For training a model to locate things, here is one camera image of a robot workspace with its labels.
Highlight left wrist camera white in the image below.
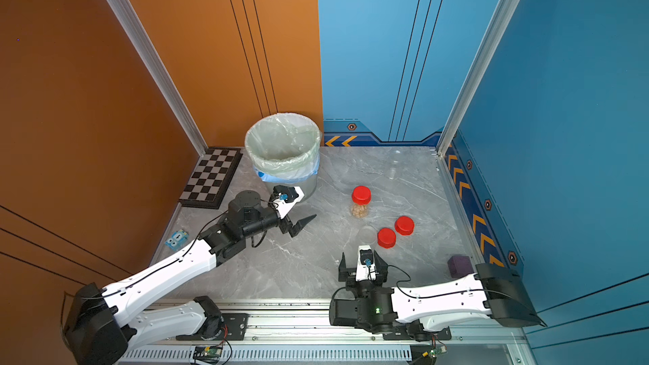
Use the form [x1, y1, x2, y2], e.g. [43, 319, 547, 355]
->
[270, 193, 297, 219]

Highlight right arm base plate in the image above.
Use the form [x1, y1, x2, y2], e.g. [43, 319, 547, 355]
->
[383, 320, 452, 342]

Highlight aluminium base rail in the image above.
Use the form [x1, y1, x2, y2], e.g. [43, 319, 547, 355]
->
[120, 299, 535, 364]

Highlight translucent green bin liner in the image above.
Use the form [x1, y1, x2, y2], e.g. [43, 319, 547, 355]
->
[244, 113, 322, 184]

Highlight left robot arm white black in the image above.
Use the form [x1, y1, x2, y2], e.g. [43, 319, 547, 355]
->
[62, 185, 312, 364]

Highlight green circuit board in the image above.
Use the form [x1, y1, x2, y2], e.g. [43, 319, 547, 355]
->
[192, 346, 223, 364]
[420, 344, 448, 364]

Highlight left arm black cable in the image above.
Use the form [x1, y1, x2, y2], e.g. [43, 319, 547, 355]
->
[60, 210, 244, 331]

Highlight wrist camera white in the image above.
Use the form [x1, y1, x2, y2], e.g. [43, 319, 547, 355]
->
[355, 245, 377, 282]
[270, 193, 297, 219]

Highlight left green circuit board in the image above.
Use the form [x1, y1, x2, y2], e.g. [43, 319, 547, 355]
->
[192, 346, 223, 364]

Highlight red lid of jar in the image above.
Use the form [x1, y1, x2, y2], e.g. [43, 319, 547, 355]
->
[395, 216, 416, 236]
[352, 186, 372, 205]
[376, 227, 397, 249]

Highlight right aluminium corner post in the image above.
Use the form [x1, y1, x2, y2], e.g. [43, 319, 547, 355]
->
[436, 0, 521, 158]

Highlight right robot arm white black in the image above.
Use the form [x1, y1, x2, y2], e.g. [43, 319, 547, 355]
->
[329, 245, 544, 341]

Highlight right green circuit board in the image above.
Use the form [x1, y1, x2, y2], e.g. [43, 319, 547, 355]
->
[420, 344, 448, 364]

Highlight aluminium corner post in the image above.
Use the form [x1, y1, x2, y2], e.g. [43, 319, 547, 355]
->
[436, 0, 521, 158]
[106, 0, 208, 155]

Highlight grey mesh trash bin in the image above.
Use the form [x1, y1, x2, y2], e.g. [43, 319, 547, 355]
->
[265, 174, 317, 203]

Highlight peanut jar back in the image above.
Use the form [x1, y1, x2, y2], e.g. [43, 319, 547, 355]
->
[351, 203, 369, 218]

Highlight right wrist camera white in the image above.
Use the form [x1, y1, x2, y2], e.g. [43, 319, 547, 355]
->
[355, 245, 377, 282]

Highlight red lid of front jar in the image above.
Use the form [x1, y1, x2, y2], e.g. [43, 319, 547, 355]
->
[395, 216, 416, 236]

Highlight red lid of back jar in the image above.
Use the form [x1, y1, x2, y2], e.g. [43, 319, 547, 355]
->
[352, 186, 372, 205]

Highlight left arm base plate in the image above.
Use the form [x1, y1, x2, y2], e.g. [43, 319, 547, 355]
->
[175, 314, 249, 342]

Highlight small blue toy block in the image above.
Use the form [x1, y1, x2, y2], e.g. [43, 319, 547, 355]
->
[165, 229, 189, 252]

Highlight black white chessboard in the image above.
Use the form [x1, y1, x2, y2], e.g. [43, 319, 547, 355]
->
[179, 147, 243, 210]

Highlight purple block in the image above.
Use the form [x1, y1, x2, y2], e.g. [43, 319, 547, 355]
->
[447, 254, 474, 279]

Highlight left aluminium corner post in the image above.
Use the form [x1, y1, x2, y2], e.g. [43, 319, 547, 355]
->
[106, 0, 208, 155]

